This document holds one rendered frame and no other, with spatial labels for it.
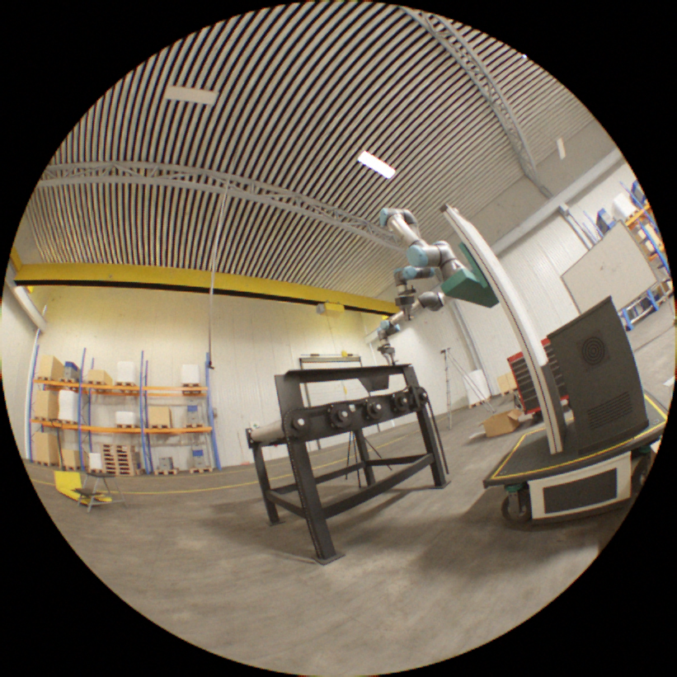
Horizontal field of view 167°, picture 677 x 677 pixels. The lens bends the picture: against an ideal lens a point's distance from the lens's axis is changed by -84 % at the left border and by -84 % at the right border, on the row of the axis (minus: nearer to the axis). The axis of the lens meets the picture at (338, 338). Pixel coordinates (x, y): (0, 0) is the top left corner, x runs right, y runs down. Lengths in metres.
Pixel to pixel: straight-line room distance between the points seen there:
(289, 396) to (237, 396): 9.36
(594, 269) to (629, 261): 0.79
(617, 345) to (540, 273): 10.65
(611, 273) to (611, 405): 4.17
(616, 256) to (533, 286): 6.99
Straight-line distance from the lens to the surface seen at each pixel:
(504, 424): 3.41
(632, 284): 5.09
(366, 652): 0.95
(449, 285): 1.17
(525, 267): 11.77
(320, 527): 1.42
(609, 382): 1.07
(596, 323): 1.05
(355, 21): 8.19
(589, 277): 5.21
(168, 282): 8.43
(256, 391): 10.94
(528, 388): 3.22
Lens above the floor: 0.78
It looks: 22 degrees up
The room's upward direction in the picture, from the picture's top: 15 degrees counter-clockwise
